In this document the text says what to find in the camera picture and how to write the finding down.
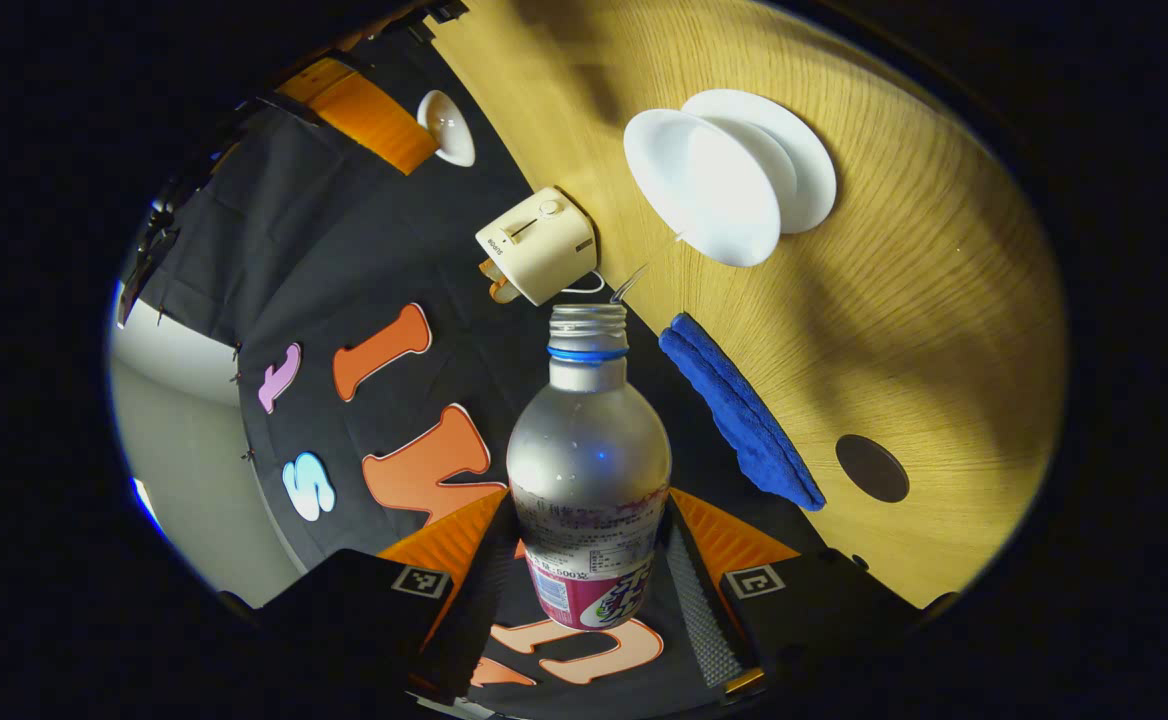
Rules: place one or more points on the cream toaster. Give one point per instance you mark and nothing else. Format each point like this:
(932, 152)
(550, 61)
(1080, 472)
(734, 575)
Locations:
(539, 240)

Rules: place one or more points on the white saucer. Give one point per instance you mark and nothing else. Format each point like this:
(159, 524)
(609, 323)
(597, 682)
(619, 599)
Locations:
(809, 170)

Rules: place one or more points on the folded blue towel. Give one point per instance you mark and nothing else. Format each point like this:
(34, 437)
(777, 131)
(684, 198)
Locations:
(744, 420)

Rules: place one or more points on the dark round coaster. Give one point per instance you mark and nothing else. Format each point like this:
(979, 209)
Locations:
(872, 468)

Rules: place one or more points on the white teacup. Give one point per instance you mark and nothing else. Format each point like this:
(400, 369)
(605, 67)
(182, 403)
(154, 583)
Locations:
(714, 190)

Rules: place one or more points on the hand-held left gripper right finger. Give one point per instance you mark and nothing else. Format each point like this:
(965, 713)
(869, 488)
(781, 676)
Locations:
(694, 610)

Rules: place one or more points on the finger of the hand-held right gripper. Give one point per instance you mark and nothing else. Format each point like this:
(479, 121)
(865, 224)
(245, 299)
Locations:
(374, 115)
(384, 30)

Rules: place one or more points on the brown toast slice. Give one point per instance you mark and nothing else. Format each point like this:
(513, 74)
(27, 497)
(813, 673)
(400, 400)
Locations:
(506, 291)
(491, 270)

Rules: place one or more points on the silver water bottle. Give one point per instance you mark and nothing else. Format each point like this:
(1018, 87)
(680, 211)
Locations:
(589, 450)

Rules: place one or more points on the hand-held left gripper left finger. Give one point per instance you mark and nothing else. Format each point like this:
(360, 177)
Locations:
(474, 610)

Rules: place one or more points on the white teacup lid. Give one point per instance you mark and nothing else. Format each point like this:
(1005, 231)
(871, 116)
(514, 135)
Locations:
(449, 128)

